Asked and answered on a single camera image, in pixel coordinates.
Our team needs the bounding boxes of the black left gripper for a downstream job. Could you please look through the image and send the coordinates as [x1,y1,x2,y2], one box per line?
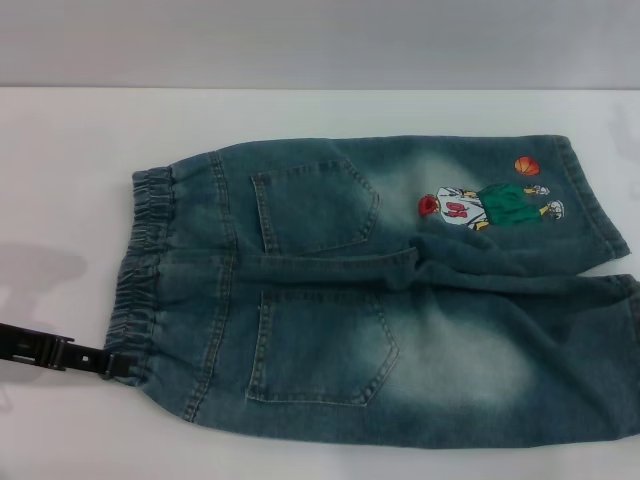
[0,321,134,383]

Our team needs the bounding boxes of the blue denim shorts with cartoon print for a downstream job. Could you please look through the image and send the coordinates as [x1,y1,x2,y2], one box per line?
[97,130,640,450]

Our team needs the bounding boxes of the white tablecloth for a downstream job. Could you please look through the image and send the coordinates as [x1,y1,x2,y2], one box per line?
[0,85,640,480]

